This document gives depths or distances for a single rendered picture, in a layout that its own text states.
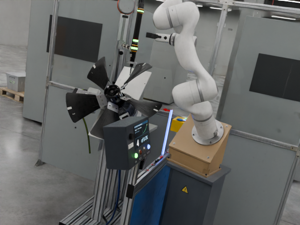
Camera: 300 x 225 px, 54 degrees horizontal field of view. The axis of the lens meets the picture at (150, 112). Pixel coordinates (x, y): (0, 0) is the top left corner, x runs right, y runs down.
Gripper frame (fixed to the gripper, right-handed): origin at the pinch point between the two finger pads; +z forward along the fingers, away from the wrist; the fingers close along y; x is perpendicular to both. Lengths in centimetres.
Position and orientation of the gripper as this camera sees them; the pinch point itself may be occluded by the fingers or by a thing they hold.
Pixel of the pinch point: (150, 35)
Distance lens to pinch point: 204.7
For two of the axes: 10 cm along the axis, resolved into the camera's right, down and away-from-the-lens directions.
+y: 3.6, -1.5, 9.2
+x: 1.7, -9.6, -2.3
